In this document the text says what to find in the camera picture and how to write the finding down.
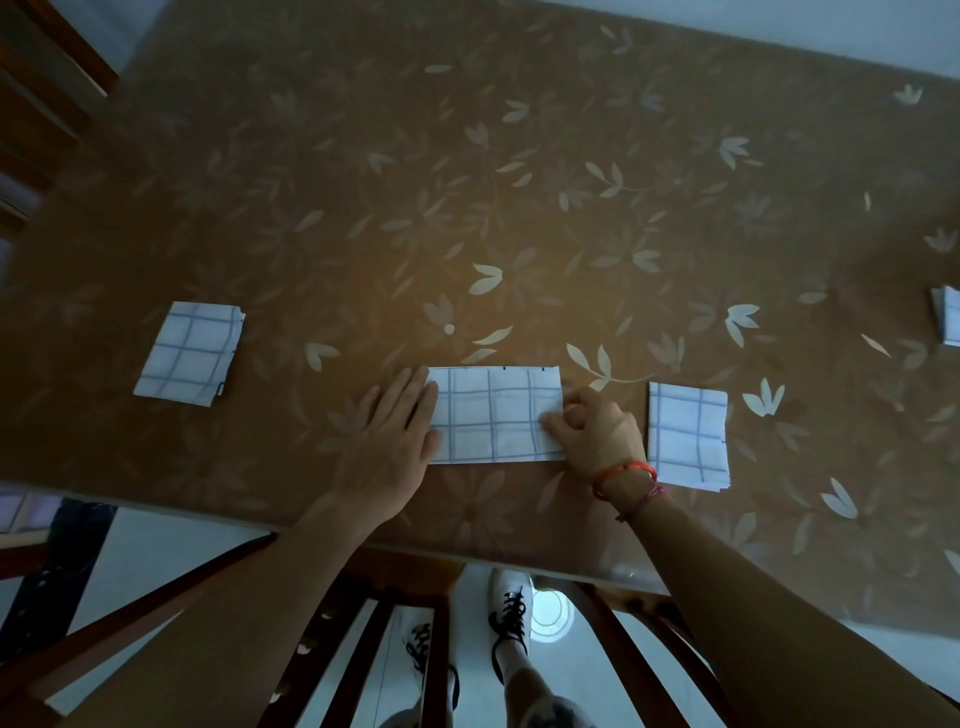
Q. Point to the person's right hand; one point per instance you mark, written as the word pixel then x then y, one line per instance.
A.
pixel 604 442

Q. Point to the person's left hand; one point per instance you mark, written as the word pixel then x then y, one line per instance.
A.
pixel 382 465

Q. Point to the person's left middle finger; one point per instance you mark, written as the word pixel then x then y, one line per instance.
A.
pixel 405 397

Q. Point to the person's right thumb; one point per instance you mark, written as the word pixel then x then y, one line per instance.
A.
pixel 560 433

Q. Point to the person's left thumb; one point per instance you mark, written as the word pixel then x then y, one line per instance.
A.
pixel 431 448

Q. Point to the person's left little finger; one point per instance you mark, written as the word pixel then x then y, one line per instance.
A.
pixel 366 409

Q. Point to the long checked paper sheet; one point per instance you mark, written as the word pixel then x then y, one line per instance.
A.
pixel 495 416

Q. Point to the person's left forearm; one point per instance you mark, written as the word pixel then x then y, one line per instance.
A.
pixel 247 622

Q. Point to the person's right forearm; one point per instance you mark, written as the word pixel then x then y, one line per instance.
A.
pixel 750 622

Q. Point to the wooden slatted chair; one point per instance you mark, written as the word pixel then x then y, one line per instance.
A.
pixel 409 577

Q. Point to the white sneaker black laces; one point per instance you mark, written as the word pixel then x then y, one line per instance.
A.
pixel 420 645
pixel 511 604

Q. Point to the person's right leg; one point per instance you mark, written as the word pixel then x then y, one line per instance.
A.
pixel 536 694

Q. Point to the brown floral table cover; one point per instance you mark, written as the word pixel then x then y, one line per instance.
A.
pixel 525 150

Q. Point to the dark garment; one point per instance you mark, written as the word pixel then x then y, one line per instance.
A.
pixel 56 577

